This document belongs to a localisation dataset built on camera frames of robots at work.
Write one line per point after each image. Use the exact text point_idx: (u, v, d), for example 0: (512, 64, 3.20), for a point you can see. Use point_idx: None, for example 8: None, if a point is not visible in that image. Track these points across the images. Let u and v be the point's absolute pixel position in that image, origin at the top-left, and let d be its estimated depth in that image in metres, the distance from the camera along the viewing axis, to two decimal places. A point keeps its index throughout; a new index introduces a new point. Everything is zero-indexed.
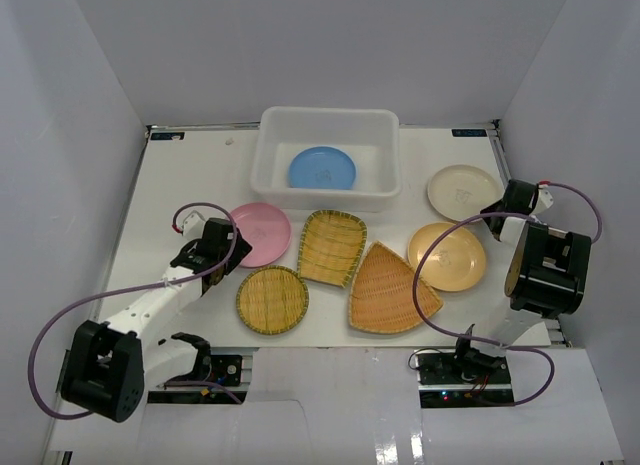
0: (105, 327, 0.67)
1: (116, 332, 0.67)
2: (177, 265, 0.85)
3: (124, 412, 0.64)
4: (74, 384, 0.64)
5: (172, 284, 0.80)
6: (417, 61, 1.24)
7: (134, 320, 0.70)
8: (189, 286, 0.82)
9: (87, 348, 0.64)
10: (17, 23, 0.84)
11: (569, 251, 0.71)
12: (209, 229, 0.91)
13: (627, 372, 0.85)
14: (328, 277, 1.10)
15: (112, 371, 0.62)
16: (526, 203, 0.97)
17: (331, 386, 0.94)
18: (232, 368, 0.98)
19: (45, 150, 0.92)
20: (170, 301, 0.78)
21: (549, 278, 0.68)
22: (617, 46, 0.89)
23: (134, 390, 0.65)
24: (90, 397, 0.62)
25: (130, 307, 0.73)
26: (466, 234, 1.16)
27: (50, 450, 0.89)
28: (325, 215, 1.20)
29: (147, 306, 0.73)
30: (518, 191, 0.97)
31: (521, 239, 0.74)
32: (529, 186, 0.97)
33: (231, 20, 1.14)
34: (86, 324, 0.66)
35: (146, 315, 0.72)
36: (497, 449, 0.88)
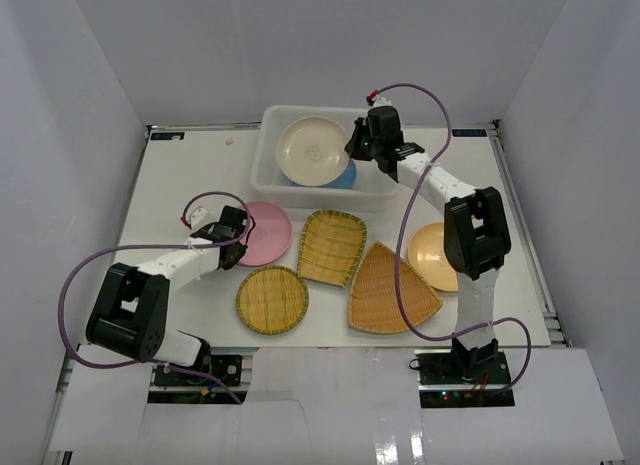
0: (135, 269, 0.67)
1: (145, 274, 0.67)
2: (197, 236, 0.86)
3: (146, 353, 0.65)
4: (100, 323, 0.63)
5: (195, 247, 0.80)
6: (416, 61, 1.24)
7: (162, 267, 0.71)
8: (210, 252, 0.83)
9: (117, 286, 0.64)
10: (17, 24, 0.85)
11: (486, 209, 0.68)
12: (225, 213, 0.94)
13: (628, 371, 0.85)
14: (328, 277, 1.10)
15: (141, 309, 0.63)
16: (397, 127, 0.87)
17: (331, 386, 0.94)
18: (232, 368, 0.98)
19: (44, 151, 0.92)
20: (193, 262, 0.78)
21: (487, 251, 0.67)
22: (616, 44, 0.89)
23: (156, 332, 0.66)
24: (117, 336, 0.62)
25: (158, 258, 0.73)
26: None
27: (50, 450, 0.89)
28: (325, 215, 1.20)
29: (172, 259, 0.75)
30: (386, 123, 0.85)
31: (446, 222, 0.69)
32: (391, 114, 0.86)
33: (231, 20, 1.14)
34: (115, 265, 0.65)
35: (173, 264, 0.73)
36: (497, 449, 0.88)
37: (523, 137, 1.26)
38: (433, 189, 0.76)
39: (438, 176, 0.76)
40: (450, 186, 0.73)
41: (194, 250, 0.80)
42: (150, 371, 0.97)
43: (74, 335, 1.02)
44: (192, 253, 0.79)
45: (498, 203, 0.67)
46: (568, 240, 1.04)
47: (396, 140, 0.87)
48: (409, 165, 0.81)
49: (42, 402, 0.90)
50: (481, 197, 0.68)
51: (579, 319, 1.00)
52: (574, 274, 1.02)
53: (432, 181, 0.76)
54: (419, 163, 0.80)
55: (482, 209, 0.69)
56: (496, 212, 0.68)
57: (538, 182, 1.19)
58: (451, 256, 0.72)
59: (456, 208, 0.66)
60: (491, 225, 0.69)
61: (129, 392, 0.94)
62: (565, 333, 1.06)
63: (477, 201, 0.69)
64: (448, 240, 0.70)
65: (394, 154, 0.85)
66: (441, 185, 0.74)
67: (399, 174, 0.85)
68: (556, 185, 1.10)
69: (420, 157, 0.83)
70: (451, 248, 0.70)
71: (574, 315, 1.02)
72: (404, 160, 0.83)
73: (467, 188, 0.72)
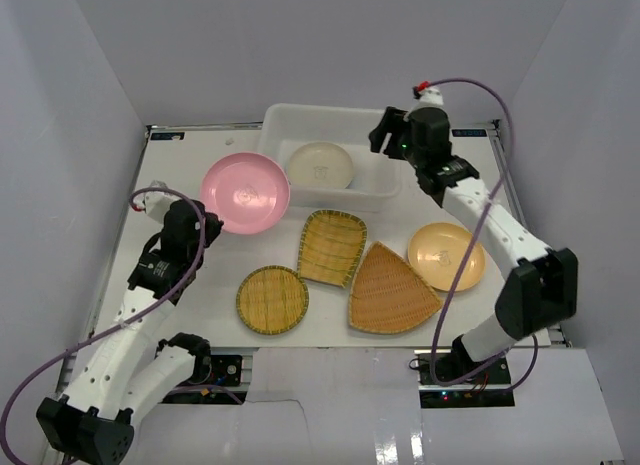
0: (64, 404, 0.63)
1: (77, 407, 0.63)
2: (136, 287, 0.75)
3: (118, 457, 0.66)
4: (60, 447, 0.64)
5: (128, 326, 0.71)
6: (416, 61, 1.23)
7: (93, 388, 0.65)
8: (152, 318, 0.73)
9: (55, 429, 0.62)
10: (17, 24, 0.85)
11: (555, 272, 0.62)
12: (170, 227, 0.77)
13: (628, 372, 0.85)
14: (328, 277, 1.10)
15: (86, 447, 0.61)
16: (447, 140, 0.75)
17: (331, 386, 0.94)
18: (232, 368, 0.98)
19: (45, 150, 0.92)
20: (133, 347, 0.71)
21: (547, 320, 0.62)
22: (616, 44, 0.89)
23: (121, 439, 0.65)
24: (80, 456, 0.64)
25: (88, 370, 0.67)
26: (466, 236, 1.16)
27: (50, 450, 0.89)
28: (325, 215, 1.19)
29: (106, 364, 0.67)
30: (433, 134, 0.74)
31: (507, 286, 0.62)
32: (444, 124, 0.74)
33: (231, 20, 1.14)
34: (41, 412, 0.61)
35: (106, 378, 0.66)
36: (496, 448, 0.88)
37: (523, 137, 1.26)
38: (491, 235, 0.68)
39: (500, 221, 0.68)
40: (516, 239, 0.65)
41: (129, 330, 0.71)
42: None
43: (74, 336, 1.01)
44: (128, 337, 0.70)
45: (572, 267, 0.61)
46: (569, 240, 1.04)
47: (441, 155, 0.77)
48: (463, 196, 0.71)
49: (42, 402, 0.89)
50: (551, 258, 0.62)
51: (578, 319, 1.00)
52: None
53: (492, 226, 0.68)
54: (478, 198, 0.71)
55: (549, 270, 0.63)
56: (568, 277, 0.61)
57: (538, 182, 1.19)
58: (502, 315, 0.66)
59: (523, 272, 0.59)
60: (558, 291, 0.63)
61: None
62: (564, 333, 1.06)
63: (545, 261, 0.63)
64: (503, 302, 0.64)
65: (440, 174, 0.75)
66: (504, 235, 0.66)
67: (443, 200, 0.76)
68: (556, 186, 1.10)
69: (476, 185, 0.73)
70: (505, 311, 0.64)
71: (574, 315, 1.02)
72: (455, 185, 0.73)
73: (535, 243, 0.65)
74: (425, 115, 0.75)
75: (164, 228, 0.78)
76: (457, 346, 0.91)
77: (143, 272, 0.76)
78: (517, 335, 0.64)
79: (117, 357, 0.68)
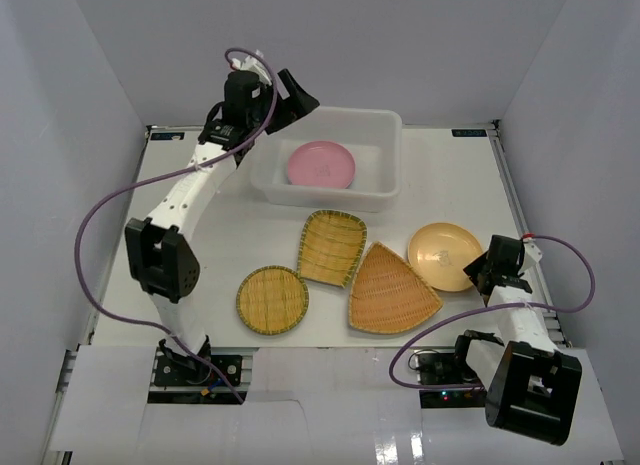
0: (149, 223, 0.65)
1: (161, 226, 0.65)
2: (205, 142, 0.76)
3: (188, 288, 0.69)
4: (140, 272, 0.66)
5: (203, 167, 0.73)
6: (416, 61, 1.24)
7: (173, 211, 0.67)
8: (222, 165, 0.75)
9: (139, 240, 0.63)
10: (17, 24, 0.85)
11: (557, 378, 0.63)
12: (229, 92, 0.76)
13: (628, 372, 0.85)
14: (328, 277, 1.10)
15: (166, 261, 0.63)
16: (515, 259, 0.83)
17: (331, 385, 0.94)
18: (232, 368, 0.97)
19: (45, 151, 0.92)
20: (205, 187, 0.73)
21: (528, 418, 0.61)
22: (616, 45, 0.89)
23: (191, 270, 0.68)
24: (158, 280, 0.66)
25: (168, 199, 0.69)
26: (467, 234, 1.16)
27: (50, 450, 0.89)
28: (325, 215, 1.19)
29: (184, 195, 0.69)
30: (504, 248, 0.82)
31: (503, 363, 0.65)
32: (516, 242, 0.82)
33: (231, 19, 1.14)
34: (130, 224, 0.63)
35: (184, 205, 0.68)
36: (497, 448, 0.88)
37: (523, 137, 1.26)
38: (511, 325, 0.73)
39: (525, 316, 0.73)
40: (530, 333, 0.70)
41: (203, 172, 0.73)
42: (150, 370, 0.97)
43: (74, 337, 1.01)
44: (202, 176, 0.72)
45: (572, 381, 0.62)
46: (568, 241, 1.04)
47: (509, 270, 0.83)
48: (503, 292, 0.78)
49: (42, 402, 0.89)
50: (557, 362, 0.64)
51: (578, 318, 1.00)
52: (575, 275, 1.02)
53: (513, 316, 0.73)
54: (517, 296, 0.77)
55: (553, 376, 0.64)
56: (568, 389, 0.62)
57: (539, 182, 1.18)
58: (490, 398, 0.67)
59: (519, 355, 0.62)
60: (554, 400, 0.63)
61: (129, 392, 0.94)
62: (564, 333, 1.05)
63: (552, 362, 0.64)
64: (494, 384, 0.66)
65: (497, 278, 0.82)
66: (520, 325, 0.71)
67: (491, 299, 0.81)
68: (556, 186, 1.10)
69: (521, 293, 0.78)
70: (493, 393, 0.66)
71: (574, 315, 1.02)
72: (503, 286, 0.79)
73: (547, 343, 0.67)
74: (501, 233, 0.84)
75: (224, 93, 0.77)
76: (461, 337, 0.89)
77: (210, 132, 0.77)
78: (493, 420, 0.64)
79: (195, 189, 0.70)
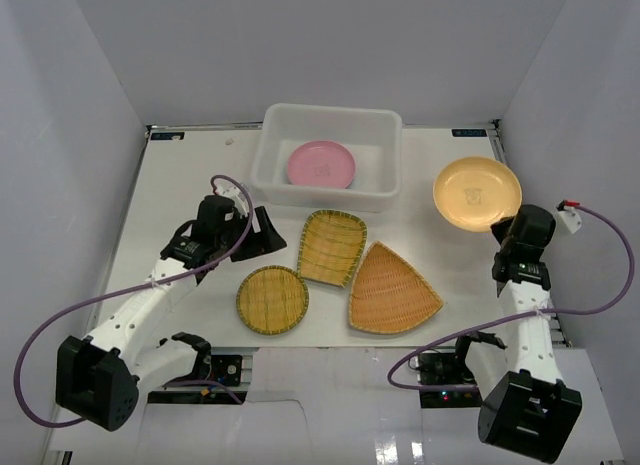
0: (88, 344, 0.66)
1: (100, 349, 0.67)
2: (167, 257, 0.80)
3: (117, 421, 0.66)
4: (66, 397, 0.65)
5: (159, 284, 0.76)
6: (416, 61, 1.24)
7: (118, 332, 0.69)
8: (180, 283, 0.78)
9: (72, 366, 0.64)
10: (17, 23, 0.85)
11: (554, 406, 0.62)
12: (205, 213, 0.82)
13: (627, 372, 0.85)
14: (328, 277, 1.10)
15: (97, 396, 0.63)
16: (539, 244, 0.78)
17: (331, 386, 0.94)
18: (232, 368, 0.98)
19: (45, 151, 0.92)
20: (158, 305, 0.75)
21: (517, 439, 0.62)
22: (616, 46, 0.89)
23: (125, 401, 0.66)
24: (84, 410, 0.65)
25: (114, 317, 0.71)
26: (501, 172, 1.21)
27: (49, 450, 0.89)
28: (325, 215, 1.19)
29: (133, 314, 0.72)
30: (528, 230, 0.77)
31: (499, 386, 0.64)
32: (543, 225, 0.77)
33: (231, 19, 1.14)
34: (66, 345, 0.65)
35: (131, 326, 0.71)
36: (497, 448, 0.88)
37: (523, 138, 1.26)
38: (517, 338, 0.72)
39: (533, 333, 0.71)
40: (533, 355, 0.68)
41: (158, 289, 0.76)
42: None
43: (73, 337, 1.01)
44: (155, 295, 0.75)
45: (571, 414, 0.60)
46: (568, 242, 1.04)
47: (531, 254, 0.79)
48: (517, 292, 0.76)
49: (42, 402, 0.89)
50: (556, 391, 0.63)
51: (578, 318, 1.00)
52: (575, 275, 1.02)
53: (522, 330, 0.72)
54: (530, 301, 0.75)
55: (551, 402, 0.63)
56: (564, 418, 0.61)
57: (539, 182, 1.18)
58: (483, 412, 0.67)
59: (518, 384, 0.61)
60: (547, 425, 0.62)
61: None
62: (565, 333, 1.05)
63: (550, 391, 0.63)
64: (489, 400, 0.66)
65: (513, 266, 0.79)
66: (526, 344, 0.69)
67: (503, 289, 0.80)
68: (555, 187, 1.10)
69: (535, 291, 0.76)
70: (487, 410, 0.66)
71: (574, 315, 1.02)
72: (518, 281, 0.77)
73: (549, 369, 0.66)
74: (530, 211, 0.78)
75: (199, 213, 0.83)
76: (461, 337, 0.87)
77: (175, 248, 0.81)
78: (484, 436, 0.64)
79: (145, 309, 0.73)
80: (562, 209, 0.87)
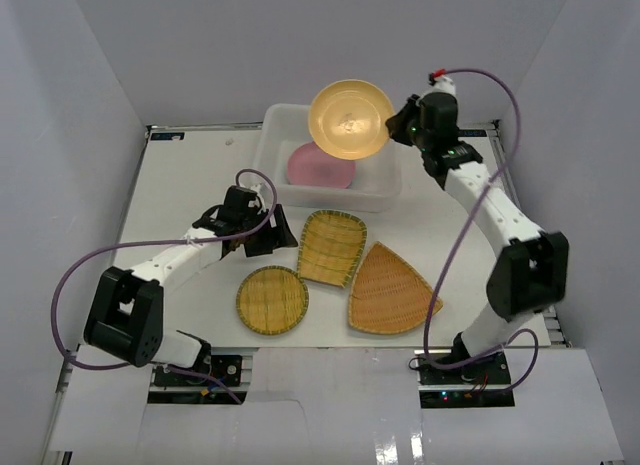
0: (129, 273, 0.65)
1: (139, 279, 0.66)
2: (198, 226, 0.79)
3: (142, 358, 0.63)
4: (96, 328, 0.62)
5: (194, 242, 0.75)
6: (416, 61, 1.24)
7: (157, 269, 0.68)
8: (211, 247, 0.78)
9: (113, 290, 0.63)
10: (17, 25, 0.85)
11: (547, 257, 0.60)
12: (231, 196, 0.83)
13: (627, 372, 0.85)
14: (328, 276, 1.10)
15: (135, 316, 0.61)
16: (453, 126, 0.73)
17: (331, 385, 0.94)
18: (232, 368, 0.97)
19: (45, 152, 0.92)
20: (192, 260, 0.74)
21: (535, 301, 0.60)
22: (616, 46, 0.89)
23: (152, 338, 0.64)
24: (111, 341, 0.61)
25: (154, 258, 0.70)
26: (381, 99, 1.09)
27: (50, 450, 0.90)
28: (325, 215, 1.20)
29: (170, 258, 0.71)
30: (443, 117, 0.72)
31: (498, 264, 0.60)
32: (450, 107, 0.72)
33: (231, 20, 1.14)
34: (108, 270, 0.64)
35: (169, 266, 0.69)
36: (497, 448, 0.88)
37: (523, 137, 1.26)
38: (488, 217, 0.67)
39: (497, 204, 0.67)
40: (510, 221, 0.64)
41: (194, 246, 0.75)
42: (150, 370, 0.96)
43: (74, 336, 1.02)
44: (190, 249, 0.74)
45: (563, 253, 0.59)
46: (568, 241, 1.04)
47: (448, 138, 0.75)
48: (463, 178, 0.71)
49: (42, 402, 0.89)
50: (543, 241, 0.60)
51: (578, 318, 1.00)
52: (575, 274, 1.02)
53: (488, 207, 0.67)
54: (478, 181, 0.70)
55: (544, 255, 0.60)
56: (560, 262, 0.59)
57: (539, 182, 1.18)
58: (493, 295, 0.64)
59: (515, 253, 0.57)
60: (548, 274, 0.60)
61: (129, 392, 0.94)
62: (565, 333, 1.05)
63: (538, 243, 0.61)
64: (493, 283, 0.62)
65: (445, 157, 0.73)
66: (500, 215, 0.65)
67: (447, 182, 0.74)
68: (555, 187, 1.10)
69: (478, 169, 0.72)
70: (495, 286, 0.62)
71: (574, 315, 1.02)
72: (457, 168, 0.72)
73: (529, 226, 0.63)
74: (433, 100, 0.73)
75: (226, 197, 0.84)
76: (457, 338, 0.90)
77: (205, 221, 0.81)
78: (505, 315, 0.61)
79: (182, 257, 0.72)
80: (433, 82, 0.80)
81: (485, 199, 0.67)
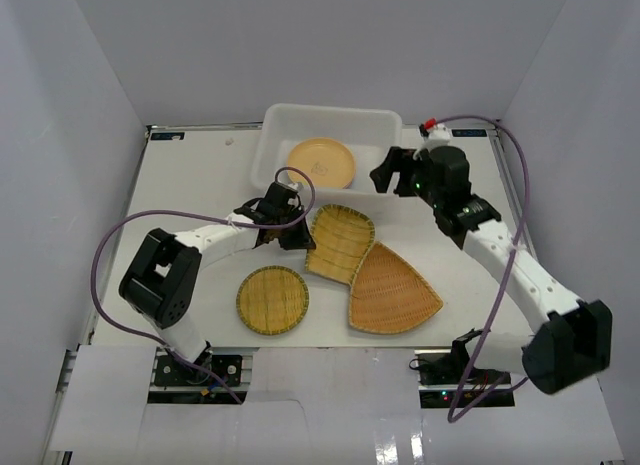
0: (172, 238, 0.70)
1: (180, 244, 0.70)
2: (239, 212, 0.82)
3: (168, 320, 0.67)
4: (131, 283, 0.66)
5: (235, 224, 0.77)
6: (416, 62, 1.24)
7: (197, 240, 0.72)
8: (248, 233, 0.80)
9: (154, 250, 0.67)
10: (17, 26, 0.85)
11: (587, 328, 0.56)
12: (273, 191, 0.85)
13: (627, 372, 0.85)
14: (336, 273, 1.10)
15: (171, 276, 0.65)
16: (467, 180, 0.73)
17: (331, 385, 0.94)
18: (231, 368, 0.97)
19: (45, 151, 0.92)
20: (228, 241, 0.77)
21: (580, 375, 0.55)
22: (615, 46, 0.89)
23: (181, 302, 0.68)
24: (144, 298, 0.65)
25: (197, 229, 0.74)
26: (333, 144, 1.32)
27: (50, 450, 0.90)
28: (334, 210, 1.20)
29: (211, 232, 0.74)
30: (453, 172, 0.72)
31: (537, 337, 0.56)
32: (462, 161, 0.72)
33: (231, 20, 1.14)
34: (153, 233, 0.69)
35: (209, 239, 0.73)
36: (497, 448, 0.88)
37: (523, 137, 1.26)
38: (518, 285, 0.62)
39: (527, 269, 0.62)
40: (545, 290, 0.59)
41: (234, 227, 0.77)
42: (150, 370, 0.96)
43: (74, 337, 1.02)
44: (231, 230, 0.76)
45: (606, 325, 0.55)
46: (568, 241, 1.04)
47: (461, 193, 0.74)
48: (486, 239, 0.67)
49: (42, 403, 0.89)
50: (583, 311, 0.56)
51: None
52: (575, 274, 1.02)
53: (520, 275, 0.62)
54: (502, 243, 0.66)
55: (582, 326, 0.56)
56: (603, 331, 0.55)
57: (539, 182, 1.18)
58: (531, 371, 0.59)
59: (559, 328, 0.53)
60: (591, 344, 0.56)
61: (130, 392, 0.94)
62: None
63: (576, 314, 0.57)
64: (532, 355, 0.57)
65: (461, 213, 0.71)
66: (532, 285, 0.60)
67: (466, 242, 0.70)
68: (555, 187, 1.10)
69: (500, 228, 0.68)
70: (532, 358, 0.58)
71: None
72: (477, 227, 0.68)
73: (566, 295, 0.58)
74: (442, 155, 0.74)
75: (268, 191, 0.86)
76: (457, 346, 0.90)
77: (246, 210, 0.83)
78: (547, 388, 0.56)
79: (224, 235, 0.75)
80: (426, 133, 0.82)
81: (514, 267, 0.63)
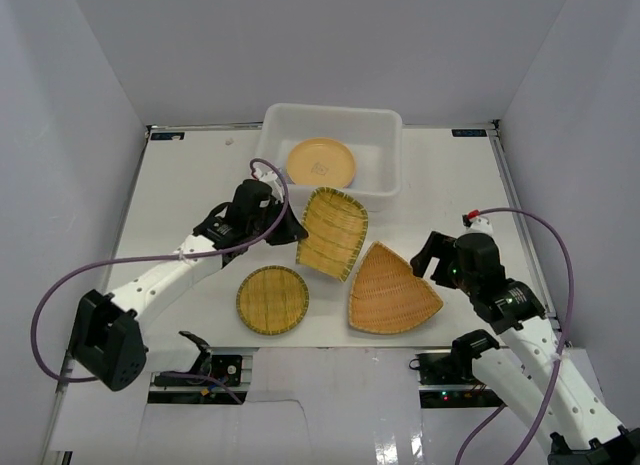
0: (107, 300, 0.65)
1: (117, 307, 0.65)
2: (198, 234, 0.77)
3: (121, 381, 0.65)
4: (79, 349, 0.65)
5: (187, 258, 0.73)
6: (416, 62, 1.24)
7: (138, 295, 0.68)
8: (206, 261, 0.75)
9: (91, 318, 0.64)
10: (17, 26, 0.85)
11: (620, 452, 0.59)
12: (240, 199, 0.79)
13: (626, 372, 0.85)
14: (327, 267, 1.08)
15: (109, 348, 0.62)
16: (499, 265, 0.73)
17: (331, 386, 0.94)
18: (232, 368, 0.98)
19: (45, 151, 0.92)
20: (178, 282, 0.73)
21: None
22: (615, 46, 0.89)
23: (133, 363, 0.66)
24: (92, 365, 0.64)
25: (139, 278, 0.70)
26: (331, 144, 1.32)
27: (50, 450, 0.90)
28: (328, 195, 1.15)
29: (155, 281, 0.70)
30: (484, 258, 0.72)
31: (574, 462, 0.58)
32: (492, 248, 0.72)
33: (231, 20, 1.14)
34: (87, 295, 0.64)
35: (151, 291, 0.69)
36: (497, 448, 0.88)
37: (524, 137, 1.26)
38: (558, 398, 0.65)
39: (569, 384, 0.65)
40: (587, 413, 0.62)
41: (185, 263, 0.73)
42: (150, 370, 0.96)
43: None
44: (183, 267, 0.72)
45: None
46: (567, 241, 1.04)
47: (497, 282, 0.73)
48: (529, 342, 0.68)
49: (42, 402, 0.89)
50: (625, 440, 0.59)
51: (578, 318, 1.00)
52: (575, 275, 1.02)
53: (564, 391, 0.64)
54: (545, 348, 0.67)
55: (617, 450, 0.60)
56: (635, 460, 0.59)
57: (539, 182, 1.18)
58: None
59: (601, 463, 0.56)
60: None
61: (130, 392, 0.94)
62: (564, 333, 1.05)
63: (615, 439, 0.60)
64: None
65: (499, 304, 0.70)
66: (575, 405, 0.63)
67: (505, 335, 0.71)
68: (555, 187, 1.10)
69: (543, 330, 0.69)
70: None
71: (574, 315, 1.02)
72: (520, 327, 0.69)
73: (607, 420, 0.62)
74: (473, 243, 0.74)
75: (235, 199, 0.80)
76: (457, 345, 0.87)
77: (207, 228, 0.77)
78: None
79: (167, 280, 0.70)
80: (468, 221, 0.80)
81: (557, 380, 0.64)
